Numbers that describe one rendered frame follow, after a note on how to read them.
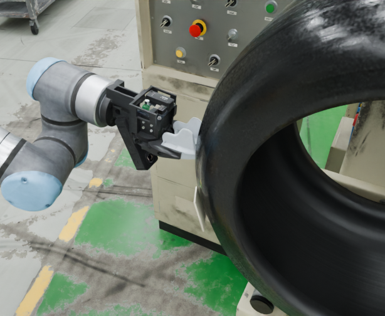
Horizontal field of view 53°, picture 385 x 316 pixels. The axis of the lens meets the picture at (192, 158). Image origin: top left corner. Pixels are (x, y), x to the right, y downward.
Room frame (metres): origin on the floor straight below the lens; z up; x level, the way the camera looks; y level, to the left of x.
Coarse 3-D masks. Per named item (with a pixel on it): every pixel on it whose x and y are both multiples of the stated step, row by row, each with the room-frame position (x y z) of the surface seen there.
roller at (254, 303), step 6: (252, 294) 0.39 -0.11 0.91; (258, 294) 0.38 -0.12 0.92; (252, 300) 0.37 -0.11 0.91; (258, 300) 0.37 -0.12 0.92; (264, 300) 0.36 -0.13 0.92; (252, 306) 0.37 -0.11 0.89; (258, 306) 0.37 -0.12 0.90; (264, 306) 0.36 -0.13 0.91; (270, 306) 0.36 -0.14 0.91; (264, 312) 0.36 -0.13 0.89; (270, 312) 0.35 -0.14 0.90
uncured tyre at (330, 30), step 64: (320, 0) 0.40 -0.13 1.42; (384, 0) 0.35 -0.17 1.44; (256, 64) 0.39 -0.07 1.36; (320, 64) 0.34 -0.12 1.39; (384, 64) 0.31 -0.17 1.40; (256, 128) 0.36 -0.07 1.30; (256, 192) 0.54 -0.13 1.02; (320, 192) 0.57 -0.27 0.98; (256, 256) 0.36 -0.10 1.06; (320, 256) 0.46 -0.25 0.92; (384, 256) 0.46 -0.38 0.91
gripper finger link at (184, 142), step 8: (168, 136) 0.53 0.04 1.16; (176, 136) 0.52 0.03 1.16; (184, 136) 0.52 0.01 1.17; (192, 136) 0.51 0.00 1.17; (168, 144) 0.53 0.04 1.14; (176, 144) 0.52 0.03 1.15; (184, 144) 0.52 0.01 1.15; (192, 144) 0.51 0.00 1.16; (184, 152) 0.51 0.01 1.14; (192, 152) 0.51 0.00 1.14
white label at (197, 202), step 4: (196, 188) 0.43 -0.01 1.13; (196, 192) 0.42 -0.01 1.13; (196, 196) 0.41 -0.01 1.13; (196, 200) 0.41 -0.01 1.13; (200, 200) 0.43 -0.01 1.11; (196, 204) 0.40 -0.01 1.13; (200, 204) 0.42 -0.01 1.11; (196, 208) 0.40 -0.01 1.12; (200, 208) 0.41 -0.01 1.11; (200, 212) 0.41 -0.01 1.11; (204, 212) 0.43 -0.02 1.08; (200, 216) 0.40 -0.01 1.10; (204, 216) 0.42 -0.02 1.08; (200, 220) 0.39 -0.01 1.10; (204, 220) 0.41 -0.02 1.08; (204, 224) 0.40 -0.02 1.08
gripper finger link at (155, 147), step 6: (144, 144) 0.53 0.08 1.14; (150, 144) 0.52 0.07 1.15; (156, 144) 0.53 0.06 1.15; (150, 150) 0.52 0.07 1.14; (156, 150) 0.51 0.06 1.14; (162, 150) 0.51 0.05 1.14; (168, 150) 0.52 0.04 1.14; (174, 150) 0.51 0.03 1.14; (162, 156) 0.51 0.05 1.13; (168, 156) 0.51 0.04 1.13; (174, 156) 0.51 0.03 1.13; (180, 156) 0.51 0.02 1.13
